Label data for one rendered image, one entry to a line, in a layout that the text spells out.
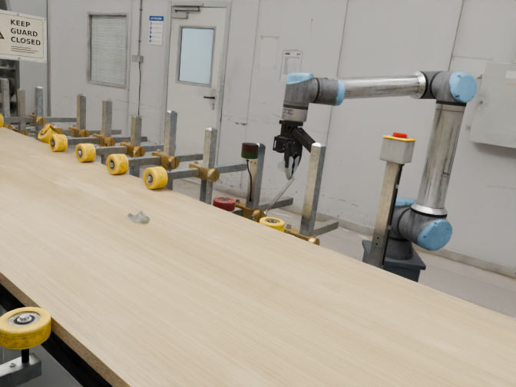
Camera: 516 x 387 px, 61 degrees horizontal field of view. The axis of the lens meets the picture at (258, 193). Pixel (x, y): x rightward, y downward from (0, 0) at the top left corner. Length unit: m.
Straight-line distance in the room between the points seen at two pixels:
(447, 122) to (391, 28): 2.45
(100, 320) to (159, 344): 0.13
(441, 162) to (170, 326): 1.41
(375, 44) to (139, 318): 3.76
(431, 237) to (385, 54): 2.56
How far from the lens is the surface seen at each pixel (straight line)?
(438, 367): 0.85
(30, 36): 3.82
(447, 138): 1.93
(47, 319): 0.85
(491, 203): 4.09
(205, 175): 1.76
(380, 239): 1.36
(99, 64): 6.89
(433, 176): 1.95
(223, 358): 0.75
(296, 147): 1.59
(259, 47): 4.91
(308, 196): 1.46
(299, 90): 1.54
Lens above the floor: 1.33
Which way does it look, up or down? 14 degrees down
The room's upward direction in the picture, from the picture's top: 7 degrees clockwise
